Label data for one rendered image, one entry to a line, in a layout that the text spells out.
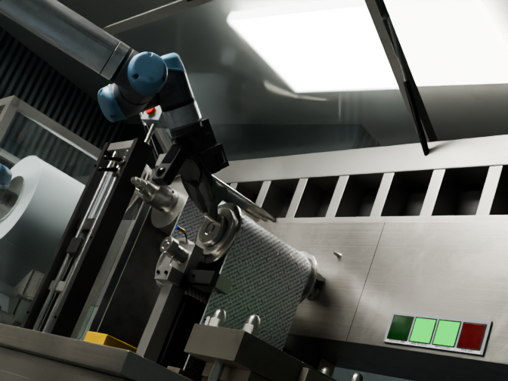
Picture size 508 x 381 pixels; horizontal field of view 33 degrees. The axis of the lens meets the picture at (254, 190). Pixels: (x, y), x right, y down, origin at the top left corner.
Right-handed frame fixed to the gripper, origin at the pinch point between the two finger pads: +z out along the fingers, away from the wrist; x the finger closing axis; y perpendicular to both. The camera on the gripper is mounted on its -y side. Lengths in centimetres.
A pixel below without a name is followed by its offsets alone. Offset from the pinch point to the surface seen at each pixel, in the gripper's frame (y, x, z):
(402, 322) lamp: 17.3, -29.7, 32.6
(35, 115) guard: 17, 96, -28
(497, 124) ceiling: 240, 90, 54
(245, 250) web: 2.0, -5.8, 9.3
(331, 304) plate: 19.8, -6.7, 31.3
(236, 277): -2.5, -5.8, 13.6
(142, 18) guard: 47, 67, -45
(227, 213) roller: 3.6, -1.8, 1.2
